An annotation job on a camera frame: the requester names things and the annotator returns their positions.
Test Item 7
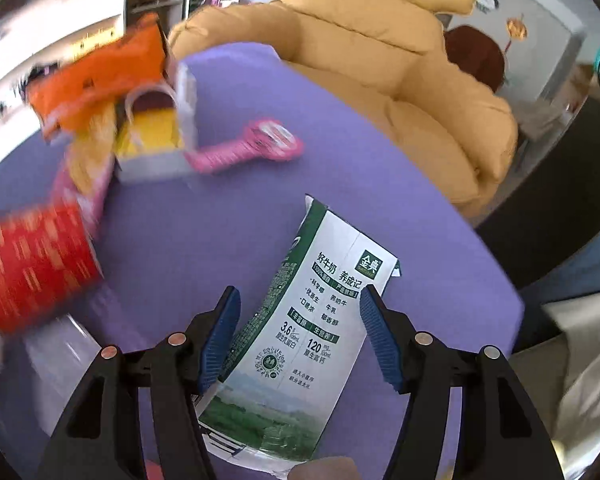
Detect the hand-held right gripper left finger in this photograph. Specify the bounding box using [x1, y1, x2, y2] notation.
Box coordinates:
[35, 285, 242, 480]

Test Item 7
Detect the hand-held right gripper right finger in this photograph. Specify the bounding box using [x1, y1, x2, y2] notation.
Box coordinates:
[359, 284, 566, 480]

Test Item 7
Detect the green white milk carton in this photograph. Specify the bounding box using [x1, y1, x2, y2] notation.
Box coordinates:
[195, 194, 403, 473]

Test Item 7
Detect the red paper cup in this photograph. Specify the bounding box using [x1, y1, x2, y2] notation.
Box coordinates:
[0, 200, 105, 336]

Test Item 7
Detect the pink plastic wrapper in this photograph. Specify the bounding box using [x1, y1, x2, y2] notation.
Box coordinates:
[187, 119, 303, 175]

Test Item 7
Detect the yellow red snack packet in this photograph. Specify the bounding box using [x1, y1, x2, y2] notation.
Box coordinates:
[55, 105, 118, 226]

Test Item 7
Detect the orange snack bag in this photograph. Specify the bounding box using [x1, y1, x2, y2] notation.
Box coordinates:
[27, 12, 168, 133]

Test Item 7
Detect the purple tablecloth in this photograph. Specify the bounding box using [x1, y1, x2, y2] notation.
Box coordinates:
[0, 42, 526, 480]

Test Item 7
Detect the white sofa cover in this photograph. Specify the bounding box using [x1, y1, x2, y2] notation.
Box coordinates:
[545, 300, 600, 466]

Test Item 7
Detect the white yellow paper box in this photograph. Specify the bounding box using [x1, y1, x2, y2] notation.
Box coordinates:
[115, 62, 199, 183]

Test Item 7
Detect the yellow leather armchair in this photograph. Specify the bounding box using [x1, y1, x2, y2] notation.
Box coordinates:
[167, 0, 520, 221]

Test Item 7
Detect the brown jacket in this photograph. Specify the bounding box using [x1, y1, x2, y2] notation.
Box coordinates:
[442, 25, 506, 95]

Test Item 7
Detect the yellow red hanging ornament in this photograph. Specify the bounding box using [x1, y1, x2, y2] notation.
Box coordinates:
[505, 16, 528, 53]

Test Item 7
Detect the beige shelf unit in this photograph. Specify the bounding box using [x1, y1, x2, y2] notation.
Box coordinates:
[0, 0, 196, 126]

